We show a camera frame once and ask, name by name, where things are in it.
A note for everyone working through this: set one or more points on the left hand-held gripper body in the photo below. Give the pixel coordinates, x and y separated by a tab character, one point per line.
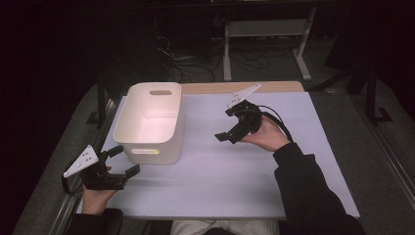
97	179

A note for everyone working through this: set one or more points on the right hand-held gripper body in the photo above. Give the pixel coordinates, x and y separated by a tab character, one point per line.
249	119

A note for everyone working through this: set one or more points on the white plastic storage bin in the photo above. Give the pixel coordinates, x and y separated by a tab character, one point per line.
147	124

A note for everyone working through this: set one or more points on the person's left hand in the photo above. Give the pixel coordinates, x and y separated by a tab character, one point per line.
95	199

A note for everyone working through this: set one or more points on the person's right hand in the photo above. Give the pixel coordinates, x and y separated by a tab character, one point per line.
269	137

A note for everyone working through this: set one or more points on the wooden table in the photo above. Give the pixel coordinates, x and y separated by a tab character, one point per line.
202	87

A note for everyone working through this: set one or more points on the white table mat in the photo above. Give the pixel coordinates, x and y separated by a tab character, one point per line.
212	182

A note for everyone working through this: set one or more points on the black metal stand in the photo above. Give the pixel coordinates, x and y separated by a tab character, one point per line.
371	98
101	98

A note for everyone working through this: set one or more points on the person's legs in grey pants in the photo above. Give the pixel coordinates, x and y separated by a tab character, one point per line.
228	227

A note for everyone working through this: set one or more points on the metal frame rail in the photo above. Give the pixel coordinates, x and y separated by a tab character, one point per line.
394	169
67	212

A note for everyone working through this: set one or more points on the white metal desk frame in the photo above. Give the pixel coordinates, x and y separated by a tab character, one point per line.
267	27

